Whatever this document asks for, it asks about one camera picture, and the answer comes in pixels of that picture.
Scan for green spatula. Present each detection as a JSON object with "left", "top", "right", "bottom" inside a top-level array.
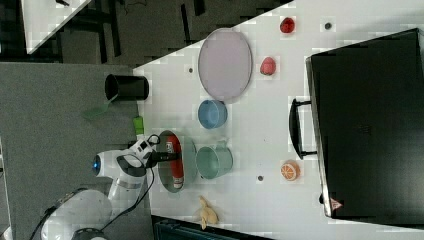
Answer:
[{"left": 81, "top": 95, "right": 118, "bottom": 120}]

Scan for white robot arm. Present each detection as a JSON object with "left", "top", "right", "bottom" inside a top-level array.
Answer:
[{"left": 40, "top": 139, "right": 181, "bottom": 240}]

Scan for red plush ketchup bottle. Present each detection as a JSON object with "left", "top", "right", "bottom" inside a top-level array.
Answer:
[{"left": 166, "top": 135, "right": 184, "bottom": 189}]

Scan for dark red strawberry toy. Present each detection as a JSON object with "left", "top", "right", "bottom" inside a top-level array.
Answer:
[{"left": 280, "top": 17, "right": 296, "bottom": 34}]

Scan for orange slice toy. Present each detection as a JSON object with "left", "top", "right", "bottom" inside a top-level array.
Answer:
[{"left": 280, "top": 160, "right": 301, "bottom": 181}]

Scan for blue cup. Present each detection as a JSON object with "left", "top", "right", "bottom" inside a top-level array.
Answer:
[{"left": 197, "top": 100, "right": 228, "bottom": 129}]

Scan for grey round plate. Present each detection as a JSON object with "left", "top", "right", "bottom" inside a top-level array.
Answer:
[{"left": 198, "top": 28, "right": 253, "bottom": 101}]

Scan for teal green mug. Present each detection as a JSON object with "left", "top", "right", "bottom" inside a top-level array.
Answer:
[{"left": 196, "top": 140, "right": 233, "bottom": 180}]

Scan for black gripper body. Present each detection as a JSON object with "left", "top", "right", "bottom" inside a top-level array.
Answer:
[{"left": 146, "top": 152, "right": 179, "bottom": 167}]

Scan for red plush strawberry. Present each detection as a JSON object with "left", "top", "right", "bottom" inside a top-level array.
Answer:
[{"left": 260, "top": 57, "right": 276, "bottom": 76}]

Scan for grey-green oval strainer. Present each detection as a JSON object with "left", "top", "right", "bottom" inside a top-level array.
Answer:
[{"left": 157, "top": 130, "right": 197, "bottom": 193}]

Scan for green plush bottle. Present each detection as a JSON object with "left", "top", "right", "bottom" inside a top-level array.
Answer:
[{"left": 133, "top": 116, "right": 144, "bottom": 135}]

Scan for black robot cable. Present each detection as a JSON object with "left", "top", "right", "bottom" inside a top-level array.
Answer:
[{"left": 29, "top": 133, "right": 162, "bottom": 240}]

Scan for beige plush toy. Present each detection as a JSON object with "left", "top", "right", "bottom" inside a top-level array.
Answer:
[{"left": 195, "top": 196, "right": 219, "bottom": 230}]

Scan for black utensil holder cup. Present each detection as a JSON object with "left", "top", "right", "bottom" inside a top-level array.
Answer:
[{"left": 105, "top": 74, "right": 150, "bottom": 101}]

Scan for black toaster oven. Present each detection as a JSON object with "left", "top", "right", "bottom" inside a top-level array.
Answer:
[{"left": 305, "top": 28, "right": 424, "bottom": 229}]

